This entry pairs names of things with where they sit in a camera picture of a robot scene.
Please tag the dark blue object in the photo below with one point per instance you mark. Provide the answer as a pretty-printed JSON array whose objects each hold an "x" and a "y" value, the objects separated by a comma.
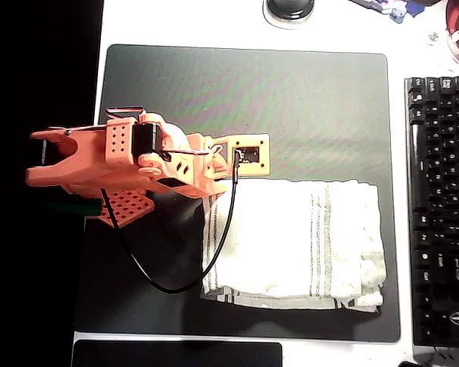
[{"x": 415, "y": 7}]

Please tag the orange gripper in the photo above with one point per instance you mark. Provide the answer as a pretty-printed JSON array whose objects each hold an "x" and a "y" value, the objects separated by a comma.
[{"x": 211, "y": 186}]

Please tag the black flat tablet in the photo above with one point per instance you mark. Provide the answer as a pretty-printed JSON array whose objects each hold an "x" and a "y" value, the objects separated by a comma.
[{"x": 176, "y": 355}]

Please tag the white purple packet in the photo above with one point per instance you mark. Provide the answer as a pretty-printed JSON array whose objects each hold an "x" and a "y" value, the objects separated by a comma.
[{"x": 371, "y": 4}]

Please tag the black computer keyboard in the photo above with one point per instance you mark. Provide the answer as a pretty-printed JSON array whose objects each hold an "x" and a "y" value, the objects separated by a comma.
[{"x": 443, "y": 191}]

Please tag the small blue toy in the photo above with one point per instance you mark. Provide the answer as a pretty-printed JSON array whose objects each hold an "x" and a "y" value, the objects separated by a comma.
[{"x": 397, "y": 16}]

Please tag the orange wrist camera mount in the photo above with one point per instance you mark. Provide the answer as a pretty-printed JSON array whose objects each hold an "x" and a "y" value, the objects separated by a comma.
[{"x": 252, "y": 170}]

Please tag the white striped towel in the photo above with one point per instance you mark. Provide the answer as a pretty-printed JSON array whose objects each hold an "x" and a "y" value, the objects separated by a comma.
[{"x": 275, "y": 237}]

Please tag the dark green clamp bar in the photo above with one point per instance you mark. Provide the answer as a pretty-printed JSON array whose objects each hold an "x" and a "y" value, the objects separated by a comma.
[{"x": 76, "y": 209}]

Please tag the black desk mat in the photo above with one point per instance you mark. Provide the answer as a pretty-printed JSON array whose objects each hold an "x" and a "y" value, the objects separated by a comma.
[{"x": 271, "y": 95}]

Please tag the black rounded device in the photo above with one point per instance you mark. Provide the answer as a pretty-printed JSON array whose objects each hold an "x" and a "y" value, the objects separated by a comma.
[{"x": 409, "y": 364}]

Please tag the black round desk device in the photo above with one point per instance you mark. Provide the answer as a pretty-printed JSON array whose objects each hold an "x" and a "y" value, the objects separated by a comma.
[{"x": 288, "y": 9}]

